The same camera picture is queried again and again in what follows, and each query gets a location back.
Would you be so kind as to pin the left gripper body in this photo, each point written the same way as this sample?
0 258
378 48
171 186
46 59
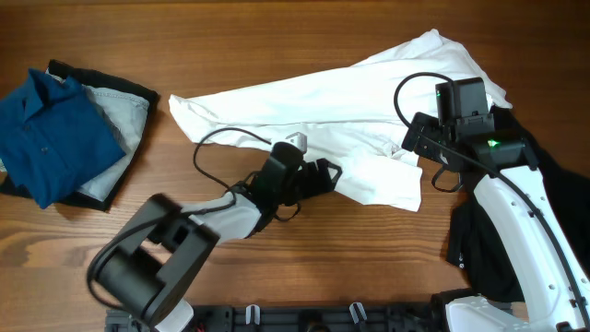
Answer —
289 190

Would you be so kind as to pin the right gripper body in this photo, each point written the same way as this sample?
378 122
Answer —
424 138

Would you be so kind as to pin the white polo shirt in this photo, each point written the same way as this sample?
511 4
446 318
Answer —
347 114

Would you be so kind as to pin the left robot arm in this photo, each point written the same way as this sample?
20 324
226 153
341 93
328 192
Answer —
152 261

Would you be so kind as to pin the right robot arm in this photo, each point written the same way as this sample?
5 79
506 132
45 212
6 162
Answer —
497 164

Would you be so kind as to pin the folded light denim jeans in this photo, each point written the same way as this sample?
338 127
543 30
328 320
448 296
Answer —
97 124

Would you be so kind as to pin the folded black garment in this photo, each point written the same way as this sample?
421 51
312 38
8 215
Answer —
69 135

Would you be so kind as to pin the folded blue shirt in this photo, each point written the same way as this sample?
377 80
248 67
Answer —
27 152

